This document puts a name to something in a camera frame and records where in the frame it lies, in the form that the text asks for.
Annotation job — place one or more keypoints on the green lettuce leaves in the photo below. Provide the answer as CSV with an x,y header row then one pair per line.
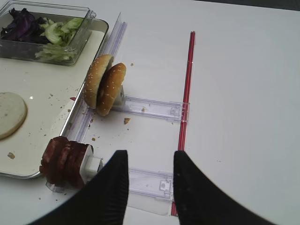
x,y
59,34

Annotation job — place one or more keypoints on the white patty pusher block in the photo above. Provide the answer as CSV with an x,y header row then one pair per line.
x,y
90,165

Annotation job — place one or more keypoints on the white top bun pusher block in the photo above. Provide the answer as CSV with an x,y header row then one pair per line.
x,y
119,101

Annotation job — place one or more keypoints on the right clear divider wall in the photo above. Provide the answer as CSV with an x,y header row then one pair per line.
x,y
77,121

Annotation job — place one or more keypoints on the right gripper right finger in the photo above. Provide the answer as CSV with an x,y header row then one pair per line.
x,y
199,201

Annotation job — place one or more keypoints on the clear top bun track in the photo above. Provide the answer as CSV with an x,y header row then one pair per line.
x,y
171,111

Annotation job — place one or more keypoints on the rear sesame top bun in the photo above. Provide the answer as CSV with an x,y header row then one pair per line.
x,y
109,88

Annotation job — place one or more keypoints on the clear plastic salad box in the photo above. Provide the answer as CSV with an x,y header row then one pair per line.
x,y
57,13

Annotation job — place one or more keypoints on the purple cabbage shreds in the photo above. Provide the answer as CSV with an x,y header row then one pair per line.
x,y
25,28

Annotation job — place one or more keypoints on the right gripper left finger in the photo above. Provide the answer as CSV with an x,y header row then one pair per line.
x,y
102,201

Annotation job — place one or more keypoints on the bun slice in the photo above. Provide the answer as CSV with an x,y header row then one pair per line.
x,y
13,112

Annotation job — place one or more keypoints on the right red rail strip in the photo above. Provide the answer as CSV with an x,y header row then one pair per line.
x,y
186,93

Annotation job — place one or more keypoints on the clear patty track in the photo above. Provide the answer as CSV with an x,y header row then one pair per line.
x,y
156,185

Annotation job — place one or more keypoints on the brown meat patty stack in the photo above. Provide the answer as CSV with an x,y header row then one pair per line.
x,y
61,162

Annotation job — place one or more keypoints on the sesame bun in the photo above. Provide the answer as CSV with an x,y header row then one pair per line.
x,y
93,78
109,88

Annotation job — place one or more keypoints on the front sesame top bun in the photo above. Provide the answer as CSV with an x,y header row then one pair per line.
x,y
93,78

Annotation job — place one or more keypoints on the silver metal tray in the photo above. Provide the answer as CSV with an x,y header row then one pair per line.
x,y
48,91

